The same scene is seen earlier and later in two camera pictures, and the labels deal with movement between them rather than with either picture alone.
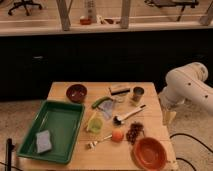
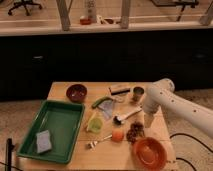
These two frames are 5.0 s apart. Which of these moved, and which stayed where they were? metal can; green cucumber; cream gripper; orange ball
Moved: cream gripper
Stayed: orange ball; metal can; green cucumber
